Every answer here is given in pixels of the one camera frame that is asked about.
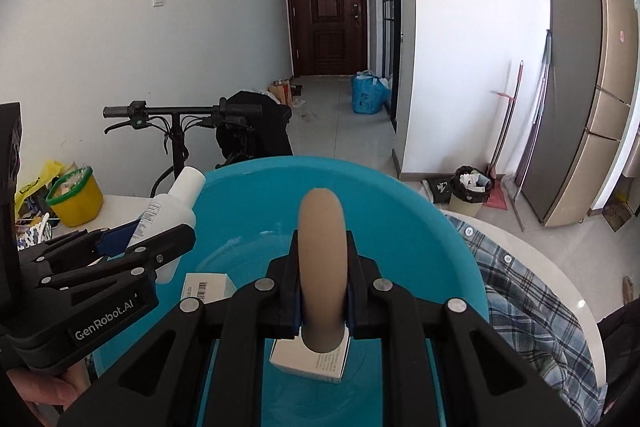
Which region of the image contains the dark brown entrance door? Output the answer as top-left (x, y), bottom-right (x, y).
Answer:
top-left (284, 0), bottom-right (369, 78)

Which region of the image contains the yellow plastic bag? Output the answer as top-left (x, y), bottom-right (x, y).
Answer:
top-left (14, 159), bottom-right (66, 220)

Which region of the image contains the person's dark clothing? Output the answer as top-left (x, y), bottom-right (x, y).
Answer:
top-left (597, 297), bottom-right (640, 427)

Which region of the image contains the white plastic bottle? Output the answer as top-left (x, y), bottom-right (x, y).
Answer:
top-left (126, 166), bottom-right (206, 284)

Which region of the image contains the person's left hand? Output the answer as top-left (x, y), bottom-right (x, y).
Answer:
top-left (7, 362), bottom-right (93, 410)

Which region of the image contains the black waste bin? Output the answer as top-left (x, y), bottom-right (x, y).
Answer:
top-left (448, 166), bottom-right (492, 219)

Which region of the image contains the white barcode box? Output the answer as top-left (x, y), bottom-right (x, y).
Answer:
top-left (179, 272), bottom-right (237, 306)

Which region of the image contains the white blue floral bowl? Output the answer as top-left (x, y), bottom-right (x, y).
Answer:
top-left (17, 212), bottom-right (56, 253)

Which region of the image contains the blue woven bag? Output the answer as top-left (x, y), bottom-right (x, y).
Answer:
top-left (350, 70), bottom-right (392, 114)

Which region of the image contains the yellow green-rimmed bucket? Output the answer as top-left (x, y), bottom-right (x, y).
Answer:
top-left (46, 166), bottom-right (104, 228)

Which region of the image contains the brown cardboard box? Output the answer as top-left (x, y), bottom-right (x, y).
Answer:
top-left (267, 78), bottom-right (303, 108)

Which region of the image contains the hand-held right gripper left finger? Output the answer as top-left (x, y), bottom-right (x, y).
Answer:
top-left (60, 229), bottom-right (306, 427)

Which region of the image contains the black bicycle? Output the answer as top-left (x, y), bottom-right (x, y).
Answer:
top-left (102, 99), bottom-right (266, 198)

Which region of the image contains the red broom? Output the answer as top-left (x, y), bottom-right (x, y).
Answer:
top-left (482, 61), bottom-right (525, 211)

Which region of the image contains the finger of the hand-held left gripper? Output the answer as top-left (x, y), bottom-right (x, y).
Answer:
top-left (37, 224), bottom-right (197, 290)
top-left (20, 227), bottom-right (136, 268)

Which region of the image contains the blue plaid shirt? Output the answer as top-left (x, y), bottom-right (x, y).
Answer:
top-left (444, 213), bottom-right (608, 413)

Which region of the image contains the teal white box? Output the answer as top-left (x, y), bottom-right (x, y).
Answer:
top-left (270, 327), bottom-right (352, 384)

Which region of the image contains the black white carton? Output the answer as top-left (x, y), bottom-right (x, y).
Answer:
top-left (421, 177), bottom-right (453, 204)

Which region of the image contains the gold grey refrigerator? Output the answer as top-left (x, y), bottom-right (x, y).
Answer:
top-left (515, 0), bottom-right (640, 228)

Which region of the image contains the tan round compact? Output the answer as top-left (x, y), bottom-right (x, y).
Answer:
top-left (298, 187), bottom-right (347, 353)

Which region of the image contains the blue plastic basin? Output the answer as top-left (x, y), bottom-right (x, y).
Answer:
top-left (92, 156), bottom-right (490, 427)

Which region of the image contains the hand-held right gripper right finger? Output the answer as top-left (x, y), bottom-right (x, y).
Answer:
top-left (342, 229), bottom-right (581, 427)

